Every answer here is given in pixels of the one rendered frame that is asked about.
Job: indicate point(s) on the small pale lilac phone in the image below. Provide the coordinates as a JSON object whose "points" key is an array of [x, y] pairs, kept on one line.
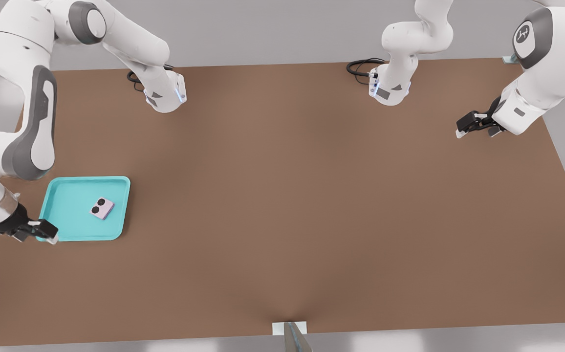
{"points": [[102, 208]]}

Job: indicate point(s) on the pale blue-green tray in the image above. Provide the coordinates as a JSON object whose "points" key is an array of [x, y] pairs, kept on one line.
{"points": [[75, 220]]}

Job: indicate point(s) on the silver frame post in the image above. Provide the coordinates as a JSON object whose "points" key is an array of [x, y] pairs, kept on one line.
{"points": [[510, 59], [293, 336]]}

